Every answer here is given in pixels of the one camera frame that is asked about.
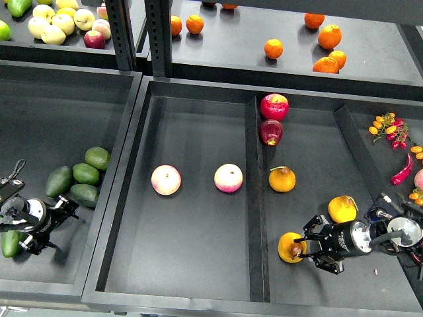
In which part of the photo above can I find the lime green fruit edge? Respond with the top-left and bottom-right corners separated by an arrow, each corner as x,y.
0,20 -> 11,41

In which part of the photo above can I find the lone green avocado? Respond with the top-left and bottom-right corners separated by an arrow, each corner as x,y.
1,230 -> 28,258

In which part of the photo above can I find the black shelf post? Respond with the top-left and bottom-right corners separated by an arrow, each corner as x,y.
144,0 -> 173,77
104,0 -> 137,71

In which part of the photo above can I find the black centre divided tray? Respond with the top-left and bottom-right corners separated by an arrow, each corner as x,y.
82,77 -> 422,316

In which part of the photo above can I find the red apple on shelf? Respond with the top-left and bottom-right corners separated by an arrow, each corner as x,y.
84,30 -> 106,49

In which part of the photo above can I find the peach at right edge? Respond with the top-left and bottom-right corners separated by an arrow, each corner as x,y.
414,169 -> 423,190

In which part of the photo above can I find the pale yellow apple left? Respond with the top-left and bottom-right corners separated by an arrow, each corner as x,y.
28,17 -> 50,40

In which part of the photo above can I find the pink yellow apple right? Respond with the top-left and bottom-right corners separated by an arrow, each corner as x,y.
214,163 -> 243,194

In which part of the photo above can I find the pale yellow apple front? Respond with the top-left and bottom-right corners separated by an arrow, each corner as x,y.
40,25 -> 66,45

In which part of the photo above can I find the pink peach on shelf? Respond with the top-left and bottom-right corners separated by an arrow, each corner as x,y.
91,19 -> 111,40

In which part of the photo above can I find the black shelf post right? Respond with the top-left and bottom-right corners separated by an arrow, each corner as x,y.
144,0 -> 173,77

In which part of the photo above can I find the green avocado middle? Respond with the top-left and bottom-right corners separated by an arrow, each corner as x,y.
72,163 -> 100,186

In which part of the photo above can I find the pale yellow apple right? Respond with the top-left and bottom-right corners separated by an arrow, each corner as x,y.
73,9 -> 96,31

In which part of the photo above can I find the orange lower right front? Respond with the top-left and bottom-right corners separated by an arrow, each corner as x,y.
313,56 -> 339,73

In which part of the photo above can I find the pink yellow apple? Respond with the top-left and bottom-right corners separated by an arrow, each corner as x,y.
151,164 -> 182,195
214,163 -> 243,194

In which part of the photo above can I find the red chili pepper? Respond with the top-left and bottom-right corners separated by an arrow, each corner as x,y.
391,153 -> 414,186

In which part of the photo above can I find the black shelf post left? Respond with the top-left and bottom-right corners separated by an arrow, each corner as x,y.
104,0 -> 137,71

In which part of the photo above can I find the yellow pear brown stem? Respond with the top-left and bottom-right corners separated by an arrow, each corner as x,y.
278,232 -> 307,264

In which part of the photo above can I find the cherry tomato bunch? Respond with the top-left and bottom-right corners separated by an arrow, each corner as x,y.
408,188 -> 423,206
368,112 -> 408,149

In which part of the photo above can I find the black left tray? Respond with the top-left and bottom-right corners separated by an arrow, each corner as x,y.
1,60 -> 141,306

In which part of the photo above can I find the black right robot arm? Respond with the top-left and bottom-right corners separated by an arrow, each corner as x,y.
291,193 -> 422,279

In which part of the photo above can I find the pink yellow apple left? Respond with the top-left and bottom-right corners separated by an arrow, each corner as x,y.
151,164 -> 182,195

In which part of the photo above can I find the dark red apple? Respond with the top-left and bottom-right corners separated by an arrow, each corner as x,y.
258,119 -> 284,146

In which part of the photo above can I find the large orange right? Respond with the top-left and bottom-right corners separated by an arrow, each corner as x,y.
318,24 -> 342,50

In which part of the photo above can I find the orange lower right back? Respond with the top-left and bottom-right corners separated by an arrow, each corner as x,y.
328,50 -> 347,70

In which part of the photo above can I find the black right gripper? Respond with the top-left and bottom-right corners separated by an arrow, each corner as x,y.
293,214 -> 372,275

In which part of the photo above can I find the bright red apple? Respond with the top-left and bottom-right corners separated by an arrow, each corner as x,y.
260,93 -> 289,122

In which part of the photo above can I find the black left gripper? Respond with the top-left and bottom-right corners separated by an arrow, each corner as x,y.
19,195 -> 79,255

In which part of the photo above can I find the orange tomatoes right edge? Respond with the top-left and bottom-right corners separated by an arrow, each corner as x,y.
410,145 -> 423,160

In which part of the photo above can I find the orange top right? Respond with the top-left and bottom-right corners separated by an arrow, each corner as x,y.
304,13 -> 325,30

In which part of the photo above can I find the pale yellow apple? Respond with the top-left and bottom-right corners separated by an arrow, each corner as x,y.
40,25 -> 66,45
28,17 -> 50,40
73,9 -> 96,31
52,14 -> 75,36

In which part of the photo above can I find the green mango top left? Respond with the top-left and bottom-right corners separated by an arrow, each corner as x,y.
7,0 -> 32,18

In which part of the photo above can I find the orange middle shelf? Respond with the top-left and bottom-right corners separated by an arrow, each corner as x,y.
264,38 -> 284,59

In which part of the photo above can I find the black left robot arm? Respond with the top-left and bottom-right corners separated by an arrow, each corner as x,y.
1,159 -> 79,255

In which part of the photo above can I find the pale yellow apple centre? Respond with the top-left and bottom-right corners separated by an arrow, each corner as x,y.
52,14 -> 75,36

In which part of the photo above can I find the cherry tomato bunch lower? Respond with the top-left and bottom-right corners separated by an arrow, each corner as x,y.
408,188 -> 423,206

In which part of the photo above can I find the cherry tomato bunch upper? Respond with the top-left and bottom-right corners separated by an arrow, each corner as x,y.
368,112 -> 408,149

